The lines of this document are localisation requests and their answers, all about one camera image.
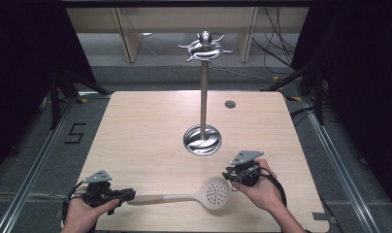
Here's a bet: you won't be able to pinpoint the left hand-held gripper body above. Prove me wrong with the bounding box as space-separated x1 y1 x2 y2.
82 169 121 209

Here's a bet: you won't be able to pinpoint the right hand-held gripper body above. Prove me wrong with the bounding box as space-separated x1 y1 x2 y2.
228 150 265 187

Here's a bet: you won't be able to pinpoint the beige slotted spoon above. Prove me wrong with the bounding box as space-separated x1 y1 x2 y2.
127 177 232 211

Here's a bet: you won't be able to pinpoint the person's right hand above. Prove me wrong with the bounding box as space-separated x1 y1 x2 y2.
232 157 285 215

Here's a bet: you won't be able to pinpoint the person's left hand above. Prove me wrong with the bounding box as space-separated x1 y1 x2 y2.
61 193 121 233

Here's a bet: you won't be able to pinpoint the black tape floor mark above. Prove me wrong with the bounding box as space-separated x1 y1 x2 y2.
63 122 87 146

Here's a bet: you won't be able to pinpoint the metal utensil hanging stand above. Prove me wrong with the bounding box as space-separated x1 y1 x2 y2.
178 30 234 157

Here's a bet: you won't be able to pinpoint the black metal stand legs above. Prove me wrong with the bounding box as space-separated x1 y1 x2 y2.
49 68 111 131
261 59 326 126

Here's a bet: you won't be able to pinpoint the dark curtain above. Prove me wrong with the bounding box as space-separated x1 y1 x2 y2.
290 0 392 208
0 0 98 178

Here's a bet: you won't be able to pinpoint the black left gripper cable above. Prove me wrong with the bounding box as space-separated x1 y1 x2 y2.
61 179 88 227

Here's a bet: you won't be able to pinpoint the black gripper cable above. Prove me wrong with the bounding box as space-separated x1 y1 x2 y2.
231 165 288 209
61 179 88 227

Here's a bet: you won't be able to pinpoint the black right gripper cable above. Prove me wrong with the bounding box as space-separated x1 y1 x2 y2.
231 165 288 209

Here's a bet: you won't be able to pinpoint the aluminium floor rail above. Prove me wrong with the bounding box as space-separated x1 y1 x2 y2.
0 91 113 233
300 96 381 233

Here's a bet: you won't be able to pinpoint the grey table corner bracket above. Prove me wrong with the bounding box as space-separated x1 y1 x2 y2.
311 212 338 225

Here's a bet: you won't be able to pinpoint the black floor cables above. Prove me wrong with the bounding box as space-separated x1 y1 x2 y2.
251 6 298 67

